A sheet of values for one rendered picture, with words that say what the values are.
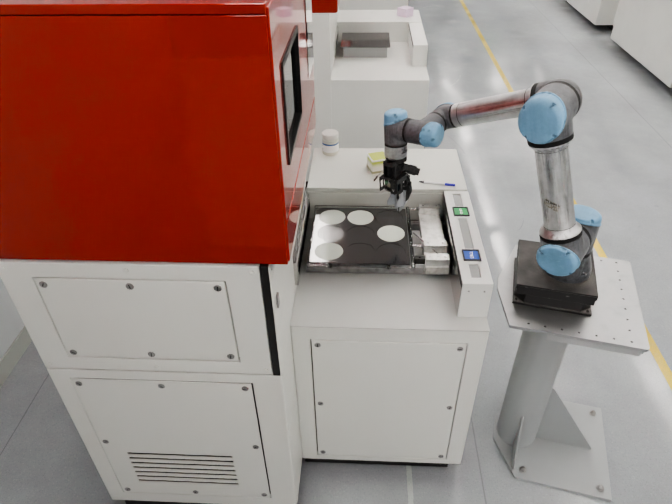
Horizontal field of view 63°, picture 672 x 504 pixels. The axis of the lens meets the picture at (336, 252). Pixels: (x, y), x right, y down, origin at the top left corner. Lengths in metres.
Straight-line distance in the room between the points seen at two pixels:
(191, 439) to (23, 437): 1.07
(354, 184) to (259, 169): 1.00
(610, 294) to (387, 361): 0.78
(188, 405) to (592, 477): 1.60
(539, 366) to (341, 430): 0.76
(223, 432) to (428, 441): 0.79
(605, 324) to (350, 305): 0.80
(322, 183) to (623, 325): 1.16
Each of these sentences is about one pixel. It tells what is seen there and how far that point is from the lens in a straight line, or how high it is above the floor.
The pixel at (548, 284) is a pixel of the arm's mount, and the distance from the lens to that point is 1.87.
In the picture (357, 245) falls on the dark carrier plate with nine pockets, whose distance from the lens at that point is 1.93.
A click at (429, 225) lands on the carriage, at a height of 0.88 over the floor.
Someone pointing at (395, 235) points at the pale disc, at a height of 0.90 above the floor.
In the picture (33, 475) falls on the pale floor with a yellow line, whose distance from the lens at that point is 2.70.
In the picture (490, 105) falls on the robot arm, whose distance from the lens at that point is 1.73.
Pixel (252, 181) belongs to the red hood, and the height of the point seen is 1.46.
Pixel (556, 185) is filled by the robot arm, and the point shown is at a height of 1.29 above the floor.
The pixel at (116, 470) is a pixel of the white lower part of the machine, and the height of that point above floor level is 0.29.
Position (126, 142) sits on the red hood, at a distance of 1.25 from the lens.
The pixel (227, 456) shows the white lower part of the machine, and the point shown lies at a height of 0.39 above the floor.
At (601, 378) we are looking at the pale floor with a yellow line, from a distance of 2.92.
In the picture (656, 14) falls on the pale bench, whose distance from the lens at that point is 6.84.
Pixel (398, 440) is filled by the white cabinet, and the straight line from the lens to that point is 2.20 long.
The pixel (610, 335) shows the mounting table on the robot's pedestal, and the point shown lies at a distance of 1.89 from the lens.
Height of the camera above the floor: 2.05
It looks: 37 degrees down
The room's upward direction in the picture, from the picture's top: 1 degrees counter-clockwise
